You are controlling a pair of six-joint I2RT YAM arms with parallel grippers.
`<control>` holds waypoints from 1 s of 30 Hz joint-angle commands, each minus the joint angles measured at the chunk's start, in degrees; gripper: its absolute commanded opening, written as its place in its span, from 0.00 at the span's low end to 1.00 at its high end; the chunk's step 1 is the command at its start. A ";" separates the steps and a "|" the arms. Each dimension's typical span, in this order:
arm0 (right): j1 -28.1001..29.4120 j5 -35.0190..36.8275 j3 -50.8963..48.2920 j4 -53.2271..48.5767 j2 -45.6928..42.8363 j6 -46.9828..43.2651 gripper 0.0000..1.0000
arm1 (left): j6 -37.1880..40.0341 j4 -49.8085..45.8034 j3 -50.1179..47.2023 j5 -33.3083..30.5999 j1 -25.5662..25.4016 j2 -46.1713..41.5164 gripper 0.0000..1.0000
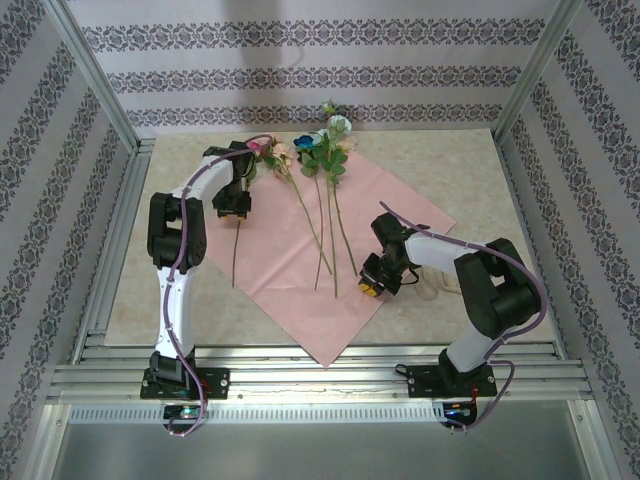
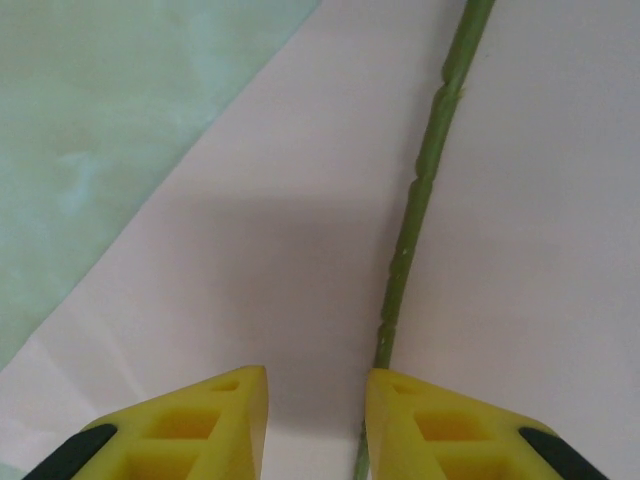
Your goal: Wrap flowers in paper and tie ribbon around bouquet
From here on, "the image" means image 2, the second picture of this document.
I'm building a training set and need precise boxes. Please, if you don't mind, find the blue fake rose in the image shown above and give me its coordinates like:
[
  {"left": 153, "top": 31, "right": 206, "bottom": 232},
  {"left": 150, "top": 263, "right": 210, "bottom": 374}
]
[{"left": 352, "top": 0, "right": 496, "bottom": 480}]

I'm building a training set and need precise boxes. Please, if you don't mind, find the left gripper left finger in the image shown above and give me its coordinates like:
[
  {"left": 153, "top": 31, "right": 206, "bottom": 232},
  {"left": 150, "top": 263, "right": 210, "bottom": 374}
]
[{"left": 22, "top": 365, "right": 269, "bottom": 480}]

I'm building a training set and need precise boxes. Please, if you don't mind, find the purple and pink wrapping paper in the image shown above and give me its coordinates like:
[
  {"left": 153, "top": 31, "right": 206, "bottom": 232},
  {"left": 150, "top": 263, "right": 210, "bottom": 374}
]
[{"left": 0, "top": 0, "right": 640, "bottom": 480}]

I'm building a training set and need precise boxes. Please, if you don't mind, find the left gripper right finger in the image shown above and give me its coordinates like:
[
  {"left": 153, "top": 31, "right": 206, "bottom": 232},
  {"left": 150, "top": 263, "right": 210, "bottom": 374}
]
[{"left": 363, "top": 368, "right": 621, "bottom": 480}]

